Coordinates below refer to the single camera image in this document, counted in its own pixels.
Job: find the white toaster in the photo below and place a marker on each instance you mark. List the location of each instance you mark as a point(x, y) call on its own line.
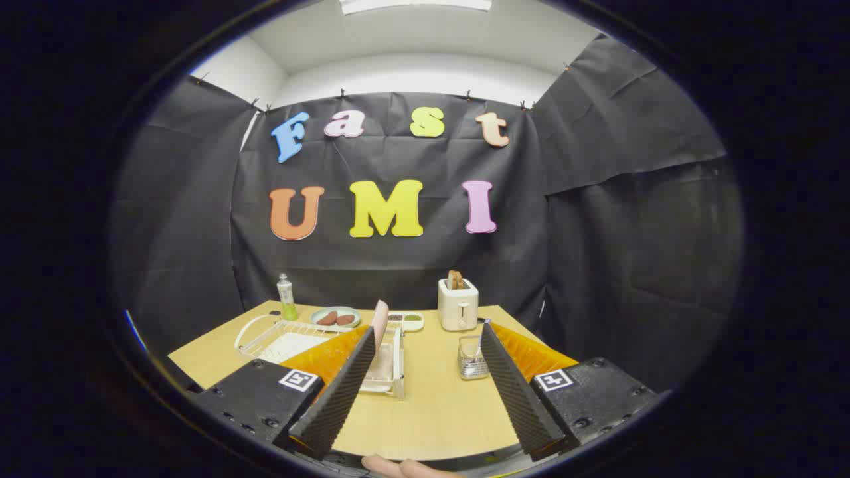
point(458, 309)

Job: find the brown bread slice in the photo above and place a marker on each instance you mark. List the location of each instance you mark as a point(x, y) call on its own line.
point(455, 280)

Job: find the pale green plate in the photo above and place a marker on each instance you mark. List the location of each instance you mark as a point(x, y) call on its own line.
point(336, 312)

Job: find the brown bread patty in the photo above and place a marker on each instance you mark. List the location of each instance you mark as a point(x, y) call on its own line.
point(345, 320)
point(327, 318)

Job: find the clear bottle with green label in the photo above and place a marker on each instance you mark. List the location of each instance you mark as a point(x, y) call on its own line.
point(287, 302)

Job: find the ceiling light panel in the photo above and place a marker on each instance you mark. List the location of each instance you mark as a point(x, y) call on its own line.
point(415, 4)

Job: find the pink plate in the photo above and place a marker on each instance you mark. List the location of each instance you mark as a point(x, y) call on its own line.
point(380, 322)

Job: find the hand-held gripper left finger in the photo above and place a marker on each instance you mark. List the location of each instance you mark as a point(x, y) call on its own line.
point(339, 392)

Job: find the white divided condiment tray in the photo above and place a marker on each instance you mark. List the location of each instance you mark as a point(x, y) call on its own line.
point(406, 321)

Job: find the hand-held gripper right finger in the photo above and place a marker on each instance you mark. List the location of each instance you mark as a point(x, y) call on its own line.
point(514, 392)

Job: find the black backdrop cloth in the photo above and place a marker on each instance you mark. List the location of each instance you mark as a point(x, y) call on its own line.
point(398, 265)

